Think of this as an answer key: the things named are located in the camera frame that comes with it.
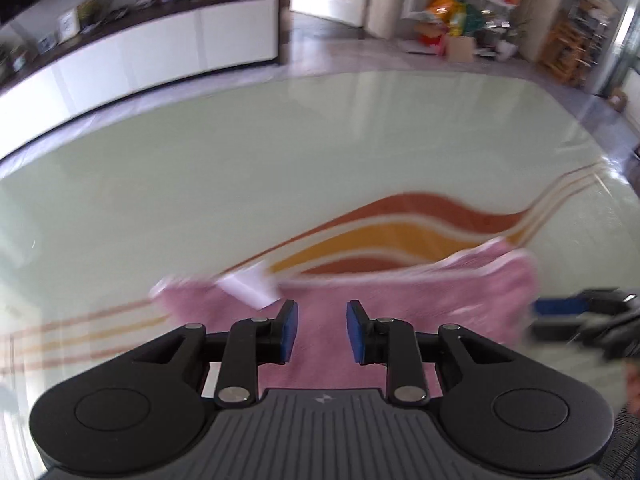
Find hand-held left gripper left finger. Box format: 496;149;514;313
132;299;300;409

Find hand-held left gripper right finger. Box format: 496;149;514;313
346;300;516;408

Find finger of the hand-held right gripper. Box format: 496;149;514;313
531;287;638;317
527;316;608;347

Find pink towel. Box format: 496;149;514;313
150;237;542;392

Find wooden rack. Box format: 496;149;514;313
541;6;609;87

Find cardboard box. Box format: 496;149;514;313
444;35;477;64

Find pile of colourful bags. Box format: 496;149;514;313
411;0;484;47

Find white sideboard cabinet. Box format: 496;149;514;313
0;0;282;107

